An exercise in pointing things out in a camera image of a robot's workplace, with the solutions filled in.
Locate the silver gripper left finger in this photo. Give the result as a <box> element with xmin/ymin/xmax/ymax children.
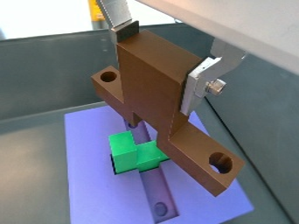
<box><xmin>97</xmin><ymin>0</ymin><xmax>139</xmax><ymax>44</ymax></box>

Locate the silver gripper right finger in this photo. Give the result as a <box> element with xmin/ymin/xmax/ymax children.
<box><xmin>181</xmin><ymin>38</ymin><xmax>249</xmax><ymax>115</ymax></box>

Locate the brown T-shaped block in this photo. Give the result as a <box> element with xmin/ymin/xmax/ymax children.
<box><xmin>91</xmin><ymin>31</ymin><xmax>245</xmax><ymax>196</ymax></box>

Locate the green U-shaped block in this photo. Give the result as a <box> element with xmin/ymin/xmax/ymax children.
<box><xmin>109</xmin><ymin>131</ymin><xmax>170</xmax><ymax>174</ymax></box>

